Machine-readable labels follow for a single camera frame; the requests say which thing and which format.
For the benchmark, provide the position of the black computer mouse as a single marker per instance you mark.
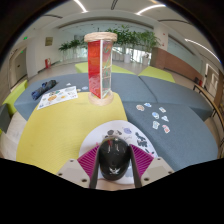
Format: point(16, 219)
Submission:
point(114, 158)

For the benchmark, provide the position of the red fire cabinet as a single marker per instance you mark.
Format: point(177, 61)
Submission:
point(47, 63)

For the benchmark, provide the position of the ceiling strip lights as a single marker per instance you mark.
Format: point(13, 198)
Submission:
point(150, 8)

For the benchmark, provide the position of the row of potted green plants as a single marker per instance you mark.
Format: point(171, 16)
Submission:
point(133, 38)

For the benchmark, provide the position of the wooden bench black frame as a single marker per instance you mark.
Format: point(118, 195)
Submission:
point(216, 113)

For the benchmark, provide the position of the yellow-green seat block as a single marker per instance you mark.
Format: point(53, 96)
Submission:
point(81, 67)
point(15, 96)
point(156, 73)

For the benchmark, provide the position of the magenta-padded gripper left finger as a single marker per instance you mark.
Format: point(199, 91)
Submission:
point(87, 163)

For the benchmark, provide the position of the white printed sticker sheet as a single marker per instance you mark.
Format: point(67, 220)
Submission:
point(56, 97)

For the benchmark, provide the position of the dark folded umbrella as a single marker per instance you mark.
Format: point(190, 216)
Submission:
point(43, 89)

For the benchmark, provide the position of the grey upholstered seat block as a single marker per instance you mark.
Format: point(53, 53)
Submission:
point(186, 140)
point(176, 95)
point(133, 88)

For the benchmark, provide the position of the small paper sticker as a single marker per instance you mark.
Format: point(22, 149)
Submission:
point(162, 109)
point(155, 115)
point(147, 104)
point(156, 125)
point(140, 107)
point(166, 129)
point(165, 118)

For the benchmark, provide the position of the framed wall picture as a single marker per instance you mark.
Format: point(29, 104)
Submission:
point(49, 41)

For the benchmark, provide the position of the red display stand wooden ends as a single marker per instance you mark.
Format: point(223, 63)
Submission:
point(99, 70)

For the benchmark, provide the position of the dark grey seat block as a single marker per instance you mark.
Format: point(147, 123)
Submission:
point(4, 118)

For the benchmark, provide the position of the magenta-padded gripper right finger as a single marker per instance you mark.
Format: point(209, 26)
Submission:
point(144, 163)

